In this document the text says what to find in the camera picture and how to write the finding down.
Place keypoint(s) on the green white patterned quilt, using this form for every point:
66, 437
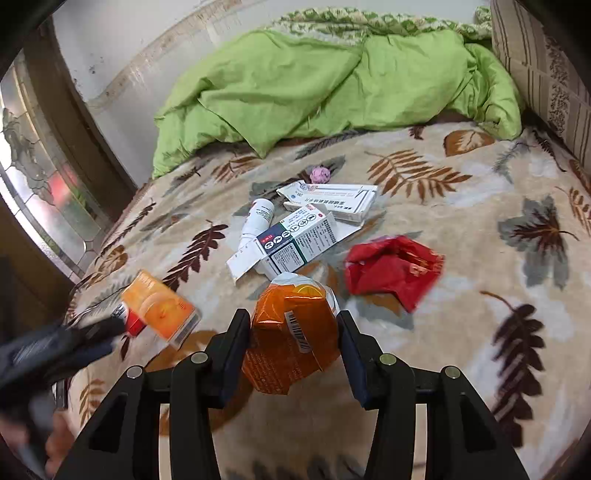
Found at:
369, 21

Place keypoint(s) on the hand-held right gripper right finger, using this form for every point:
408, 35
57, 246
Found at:
353, 364

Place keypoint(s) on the brown wooden door frame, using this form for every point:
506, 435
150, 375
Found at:
69, 92

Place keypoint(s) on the orange snack wrapper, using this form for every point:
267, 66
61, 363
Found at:
291, 332

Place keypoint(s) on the red cigarette box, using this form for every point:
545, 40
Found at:
134, 324

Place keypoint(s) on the striped beige pillow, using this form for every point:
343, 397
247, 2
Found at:
545, 78

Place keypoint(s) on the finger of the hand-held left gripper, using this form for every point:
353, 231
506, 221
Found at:
99, 334

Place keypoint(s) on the white blue-green medicine box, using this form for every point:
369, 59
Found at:
300, 240

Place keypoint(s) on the pink crumpled paper ball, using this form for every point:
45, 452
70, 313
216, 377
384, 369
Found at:
320, 174

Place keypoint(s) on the stained glass door window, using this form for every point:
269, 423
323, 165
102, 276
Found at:
41, 184

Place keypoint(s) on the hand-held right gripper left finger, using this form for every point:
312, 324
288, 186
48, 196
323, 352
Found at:
232, 367

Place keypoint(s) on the red crumpled cigarette pack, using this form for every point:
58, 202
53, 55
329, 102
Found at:
392, 270

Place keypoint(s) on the orange cardboard box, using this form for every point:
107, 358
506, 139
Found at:
159, 309

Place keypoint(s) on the person's left hand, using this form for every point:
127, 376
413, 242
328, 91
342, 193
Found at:
57, 438

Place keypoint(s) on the leaf printed blanket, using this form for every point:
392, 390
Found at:
461, 230

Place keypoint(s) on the white plastic bottle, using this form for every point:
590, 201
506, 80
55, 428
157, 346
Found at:
258, 217

